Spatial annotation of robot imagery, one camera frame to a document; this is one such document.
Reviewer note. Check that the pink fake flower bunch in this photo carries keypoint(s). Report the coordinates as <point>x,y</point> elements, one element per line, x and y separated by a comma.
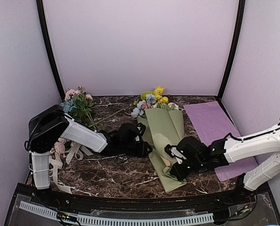
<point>81,106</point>

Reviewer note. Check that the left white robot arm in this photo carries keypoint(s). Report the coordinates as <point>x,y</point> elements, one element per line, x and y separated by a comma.
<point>47,127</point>

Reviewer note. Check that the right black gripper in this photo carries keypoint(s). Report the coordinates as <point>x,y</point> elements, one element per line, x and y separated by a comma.
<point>180,175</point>

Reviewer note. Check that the peach and green wrapping paper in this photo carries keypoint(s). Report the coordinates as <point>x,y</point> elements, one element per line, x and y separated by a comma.
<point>163,128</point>

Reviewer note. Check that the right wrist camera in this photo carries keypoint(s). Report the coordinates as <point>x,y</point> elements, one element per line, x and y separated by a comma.
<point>172,151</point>

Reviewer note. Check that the white slotted cable duct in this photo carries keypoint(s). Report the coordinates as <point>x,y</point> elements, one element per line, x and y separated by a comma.
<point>87,220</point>

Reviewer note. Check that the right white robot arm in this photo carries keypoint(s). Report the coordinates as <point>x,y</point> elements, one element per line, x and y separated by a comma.
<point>238,148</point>

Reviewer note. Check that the black frame post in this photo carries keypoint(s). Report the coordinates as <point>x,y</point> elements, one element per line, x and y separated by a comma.
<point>48,47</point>
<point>233,49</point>

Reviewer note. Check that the left black frame post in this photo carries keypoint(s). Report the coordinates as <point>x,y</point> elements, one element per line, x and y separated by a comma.
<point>48,47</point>

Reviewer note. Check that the right black frame post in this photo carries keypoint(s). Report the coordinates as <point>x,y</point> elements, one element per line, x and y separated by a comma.
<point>233,49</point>

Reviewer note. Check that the blue fake flower stem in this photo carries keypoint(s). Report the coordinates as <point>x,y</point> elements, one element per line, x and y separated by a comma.
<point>142,105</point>

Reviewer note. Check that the white and red flower stem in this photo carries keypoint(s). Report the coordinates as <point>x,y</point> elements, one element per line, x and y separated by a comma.
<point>173,106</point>

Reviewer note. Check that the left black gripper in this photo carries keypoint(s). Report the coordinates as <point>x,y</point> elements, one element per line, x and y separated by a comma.
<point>142,151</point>

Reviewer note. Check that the yellow fake flower stem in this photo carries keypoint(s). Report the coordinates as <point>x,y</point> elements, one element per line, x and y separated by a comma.
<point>161,101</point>

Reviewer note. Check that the black front rail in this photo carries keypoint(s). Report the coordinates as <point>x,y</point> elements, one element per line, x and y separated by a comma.
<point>218,202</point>

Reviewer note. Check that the cream ribbon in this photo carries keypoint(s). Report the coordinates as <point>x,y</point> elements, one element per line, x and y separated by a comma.
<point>68,150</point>

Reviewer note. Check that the blue fake flower on table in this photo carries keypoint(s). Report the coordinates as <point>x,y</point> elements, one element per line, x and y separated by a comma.
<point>68,106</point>

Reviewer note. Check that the purple wrapping paper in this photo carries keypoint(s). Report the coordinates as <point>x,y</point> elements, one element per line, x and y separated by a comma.
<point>211,123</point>

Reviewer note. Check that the green plastic bowl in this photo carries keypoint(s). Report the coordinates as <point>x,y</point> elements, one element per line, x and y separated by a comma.
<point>144,94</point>

